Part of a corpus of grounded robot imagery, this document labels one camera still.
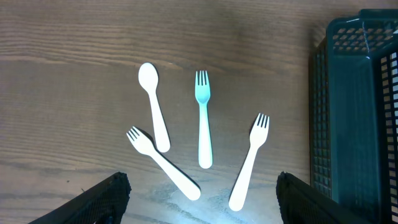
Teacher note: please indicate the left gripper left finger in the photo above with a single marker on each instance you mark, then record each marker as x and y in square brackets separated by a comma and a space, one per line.
[104, 203]

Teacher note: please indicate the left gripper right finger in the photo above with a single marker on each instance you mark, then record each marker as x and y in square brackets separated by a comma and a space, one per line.
[301, 204]

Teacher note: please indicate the white fork under arm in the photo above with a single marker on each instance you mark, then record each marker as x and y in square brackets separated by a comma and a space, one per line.
[145, 146]

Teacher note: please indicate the white plastic fork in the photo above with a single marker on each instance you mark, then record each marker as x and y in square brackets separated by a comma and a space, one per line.
[257, 138]

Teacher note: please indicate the light blue plastic fork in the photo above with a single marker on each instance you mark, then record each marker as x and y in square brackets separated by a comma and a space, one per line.
[202, 95]

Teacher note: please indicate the white spoon left side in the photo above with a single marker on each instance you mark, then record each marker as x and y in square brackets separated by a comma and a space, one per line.
[148, 79]

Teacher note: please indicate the dark green plastic basket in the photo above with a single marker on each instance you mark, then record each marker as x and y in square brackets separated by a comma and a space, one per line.
[353, 114]

